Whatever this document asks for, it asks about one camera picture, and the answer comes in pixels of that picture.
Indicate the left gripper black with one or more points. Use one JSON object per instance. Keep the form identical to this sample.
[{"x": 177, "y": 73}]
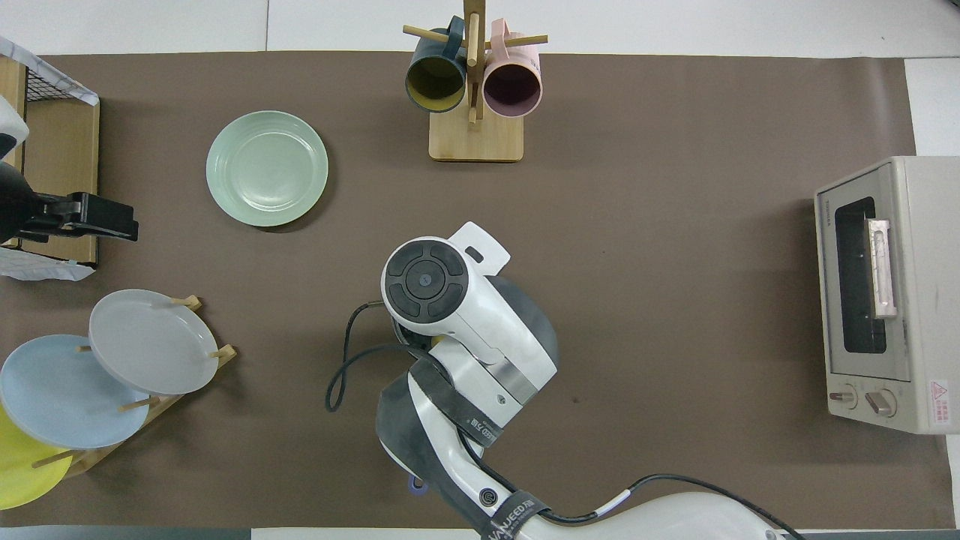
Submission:
[{"x": 52, "y": 219}]

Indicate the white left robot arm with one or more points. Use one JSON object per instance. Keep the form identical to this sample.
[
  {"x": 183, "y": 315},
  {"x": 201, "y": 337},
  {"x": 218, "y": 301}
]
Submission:
[{"x": 11, "y": 202}]

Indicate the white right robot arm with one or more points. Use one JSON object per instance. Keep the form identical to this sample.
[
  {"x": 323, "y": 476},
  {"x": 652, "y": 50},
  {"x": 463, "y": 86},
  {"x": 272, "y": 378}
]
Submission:
[{"x": 480, "y": 330}]

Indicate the grey plate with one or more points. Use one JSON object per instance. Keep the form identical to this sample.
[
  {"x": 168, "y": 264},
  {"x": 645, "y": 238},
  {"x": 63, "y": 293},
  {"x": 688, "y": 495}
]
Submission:
[{"x": 154, "y": 341}]

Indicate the pale green plate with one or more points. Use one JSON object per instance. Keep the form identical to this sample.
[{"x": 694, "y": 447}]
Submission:
[{"x": 266, "y": 169}]

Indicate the light blue plate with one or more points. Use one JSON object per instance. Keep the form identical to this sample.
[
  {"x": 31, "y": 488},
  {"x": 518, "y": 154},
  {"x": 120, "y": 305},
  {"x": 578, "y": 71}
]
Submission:
[{"x": 52, "y": 394}]

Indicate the wooden plate rack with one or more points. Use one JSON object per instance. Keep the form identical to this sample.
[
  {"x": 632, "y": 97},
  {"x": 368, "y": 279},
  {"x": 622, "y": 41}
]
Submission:
[{"x": 191, "y": 390}]

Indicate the yellow plate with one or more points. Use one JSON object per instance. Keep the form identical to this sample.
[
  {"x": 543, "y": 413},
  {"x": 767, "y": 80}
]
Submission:
[{"x": 19, "y": 472}]

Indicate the white marbled sheet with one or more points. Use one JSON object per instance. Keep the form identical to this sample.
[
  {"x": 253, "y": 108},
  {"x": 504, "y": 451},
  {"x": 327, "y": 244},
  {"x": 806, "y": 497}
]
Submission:
[
  {"x": 45, "y": 64},
  {"x": 37, "y": 268}
]

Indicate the wooden shelf box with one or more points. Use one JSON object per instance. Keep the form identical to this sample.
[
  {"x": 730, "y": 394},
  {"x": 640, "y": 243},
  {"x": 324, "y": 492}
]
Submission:
[{"x": 64, "y": 135}]

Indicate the dark teal mug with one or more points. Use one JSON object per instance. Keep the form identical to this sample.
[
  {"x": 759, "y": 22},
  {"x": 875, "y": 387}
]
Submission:
[{"x": 435, "y": 79}]

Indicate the wooden mug tree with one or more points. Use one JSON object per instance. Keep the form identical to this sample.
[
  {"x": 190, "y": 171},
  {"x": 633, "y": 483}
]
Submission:
[{"x": 476, "y": 139}]

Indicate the pink mug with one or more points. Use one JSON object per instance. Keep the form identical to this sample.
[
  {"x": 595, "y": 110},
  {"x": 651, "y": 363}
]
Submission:
[{"x": 512, "y": 88}]

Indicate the brown table mat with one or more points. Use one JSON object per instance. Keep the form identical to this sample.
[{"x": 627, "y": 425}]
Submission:
[{"x": 675, "y": 300}]

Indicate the toaster oven knob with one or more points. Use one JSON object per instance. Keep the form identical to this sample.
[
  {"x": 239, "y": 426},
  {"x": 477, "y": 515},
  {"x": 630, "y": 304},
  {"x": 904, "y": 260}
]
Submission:
[
  {"x": 880, "y": 403},
  {"x": 844, "y": 395}
]

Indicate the beige toaster oven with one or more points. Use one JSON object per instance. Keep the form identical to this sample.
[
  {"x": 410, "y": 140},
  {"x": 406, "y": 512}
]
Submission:
[{"x": 922, "y": 300}]

